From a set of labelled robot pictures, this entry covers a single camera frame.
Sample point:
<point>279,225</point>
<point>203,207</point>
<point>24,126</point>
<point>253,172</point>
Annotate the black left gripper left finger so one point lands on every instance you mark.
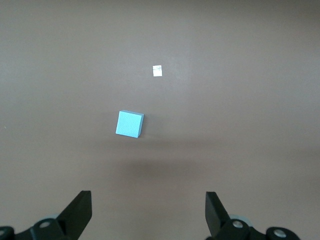
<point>75,215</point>

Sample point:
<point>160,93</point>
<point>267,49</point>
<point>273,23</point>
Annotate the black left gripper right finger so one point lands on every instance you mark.
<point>215,215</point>

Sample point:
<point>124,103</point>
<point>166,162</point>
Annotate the light blue foam block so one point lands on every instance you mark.
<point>128,123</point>

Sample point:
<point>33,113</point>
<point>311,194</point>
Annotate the brown paper table cover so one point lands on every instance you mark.
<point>225,125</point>

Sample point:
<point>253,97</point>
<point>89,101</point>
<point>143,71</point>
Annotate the small square tape patch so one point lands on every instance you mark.
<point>157,71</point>

